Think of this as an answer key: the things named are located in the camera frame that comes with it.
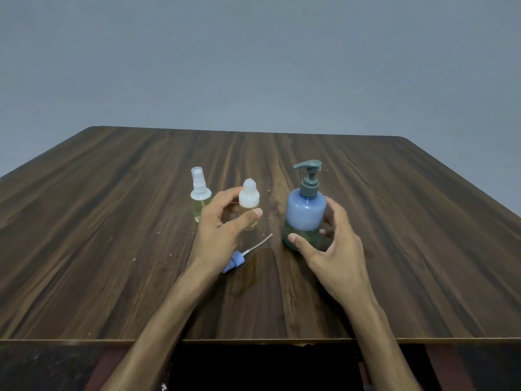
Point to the person's left hand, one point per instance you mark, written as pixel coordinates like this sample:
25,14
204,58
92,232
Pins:
215,240

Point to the person's right hand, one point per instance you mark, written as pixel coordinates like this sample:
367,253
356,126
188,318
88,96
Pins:
340,260

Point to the blue spray cap with tube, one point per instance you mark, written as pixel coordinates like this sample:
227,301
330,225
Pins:
236,261

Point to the clear small bottle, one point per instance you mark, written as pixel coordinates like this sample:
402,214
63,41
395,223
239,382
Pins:
199,207

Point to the blue-capped small spray bottle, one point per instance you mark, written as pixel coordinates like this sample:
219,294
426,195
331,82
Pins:
248,199

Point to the blue green pump bottle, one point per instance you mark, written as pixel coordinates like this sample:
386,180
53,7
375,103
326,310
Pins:
305,211

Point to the white spray cap with tube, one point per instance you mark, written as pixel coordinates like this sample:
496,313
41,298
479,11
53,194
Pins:
199,181

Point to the person's left forearm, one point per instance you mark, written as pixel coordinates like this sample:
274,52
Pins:
156,333

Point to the maroon table leg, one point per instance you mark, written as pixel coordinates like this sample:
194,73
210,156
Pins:
449,368
103,368

